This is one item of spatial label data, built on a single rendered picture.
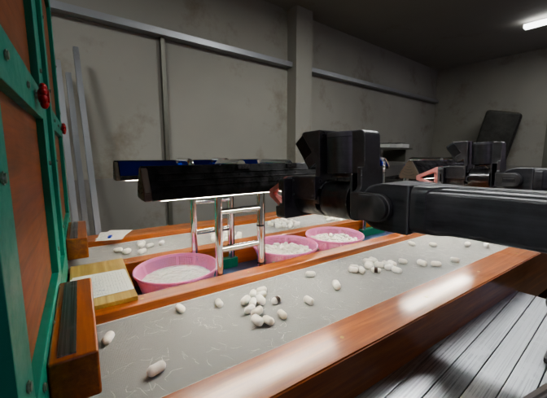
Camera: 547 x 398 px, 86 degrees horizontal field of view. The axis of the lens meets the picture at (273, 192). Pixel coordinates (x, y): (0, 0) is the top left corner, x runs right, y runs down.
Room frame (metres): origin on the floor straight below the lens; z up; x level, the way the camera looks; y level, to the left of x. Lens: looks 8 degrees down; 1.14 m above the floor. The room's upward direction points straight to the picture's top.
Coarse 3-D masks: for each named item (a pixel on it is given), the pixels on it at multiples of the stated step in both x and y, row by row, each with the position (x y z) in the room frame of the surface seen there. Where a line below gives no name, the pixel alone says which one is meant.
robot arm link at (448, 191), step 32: (384, 192) 0.35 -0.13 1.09; (416, 192) 0.32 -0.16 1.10; (448, 192) 0.30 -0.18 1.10; (480, 192) 0.29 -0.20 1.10; (512, 192) 0.27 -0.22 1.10; (544, 192) 0.26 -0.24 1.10; (384, 224) 0.35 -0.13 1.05; (416, 224) 0.32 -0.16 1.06; (448, 224) 0.30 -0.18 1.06; (480, 224) 0.28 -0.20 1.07; (512, 224) 0.26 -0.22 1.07; (544, 224) 0.24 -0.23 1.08
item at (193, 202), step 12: (192, 204) 1.07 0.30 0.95; (228, 204) 1.15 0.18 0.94; (192, 216) 1.07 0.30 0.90; (228, 216) 1.16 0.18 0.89; (192, 228) 1.07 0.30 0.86; (228, 228) 1.15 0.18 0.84; (192, 240) 1.07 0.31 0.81; (228, 240) 1.16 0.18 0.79; (192, 252) 1.07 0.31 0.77; (228, 252) 1.16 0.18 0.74; (192, 264) 1.07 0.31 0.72; (228, 264) 1.14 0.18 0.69
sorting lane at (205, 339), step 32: (352, 256) 1.10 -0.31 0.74; (384, 256) 1.10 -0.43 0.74; (416, 256) 1.10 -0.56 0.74; (448, 256) 1.10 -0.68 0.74; (480, 256) 1.10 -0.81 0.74; (256, 288) 0.83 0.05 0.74; (288, 288) 0.83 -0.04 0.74; (320, 288) 0.83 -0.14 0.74; (352, 288) 0.83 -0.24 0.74; (384, 288) 0.83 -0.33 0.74; (128, 320) 0.66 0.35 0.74; (160, 320) 0.66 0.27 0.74; (192, 320) 0.66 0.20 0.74; (224, 320) 0.66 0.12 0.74; (288, 320) 0.66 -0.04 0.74; (320, 320) 0.66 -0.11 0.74; (128, 352) 0.54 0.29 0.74; (160, 352) 0.54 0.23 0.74; (192, 352) 0.54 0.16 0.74; (224, 352) 0.54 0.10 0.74; (256, 352) 0.54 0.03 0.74; (128, 384) 0.46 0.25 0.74; (160, 384) 0.46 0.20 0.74
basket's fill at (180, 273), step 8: (152, 272) 0.97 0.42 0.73; (160, 272) 0.96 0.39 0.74; (168, 272) 0.96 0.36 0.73; (176, 272) 0.96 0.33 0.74; (184, 272) 0.96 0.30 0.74; (192, 272) 0.96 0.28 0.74; (200, 272) 0.96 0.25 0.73; (208, 272) 0.96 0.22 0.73; (144, 280) 0.90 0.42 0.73; (152, 280) 0.89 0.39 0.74; (160, 280) 0.89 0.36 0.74; (168, 280) 0.90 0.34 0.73; (176, 280) 0.89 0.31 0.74; (184, 280) 0.91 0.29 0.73
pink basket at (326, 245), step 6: (318, 228) 1.44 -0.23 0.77; (324, 228) 1.45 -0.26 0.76; (330, 228) 1.45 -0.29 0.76; (336, 228) 1.44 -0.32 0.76; (342, 228) 1.43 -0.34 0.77; (306, 234) 1.31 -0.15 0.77; (312, 234) 1.40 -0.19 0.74; (354, 234) 1.38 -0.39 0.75; (360, 234) 1.34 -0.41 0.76; (318, 240) 1.22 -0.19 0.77; (360, 240) 1.23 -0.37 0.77; (318, 246) 1.24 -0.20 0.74; (324, 246) 1.22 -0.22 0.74; (330, 246) 1.21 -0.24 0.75; (336, 246) 1.20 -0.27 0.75
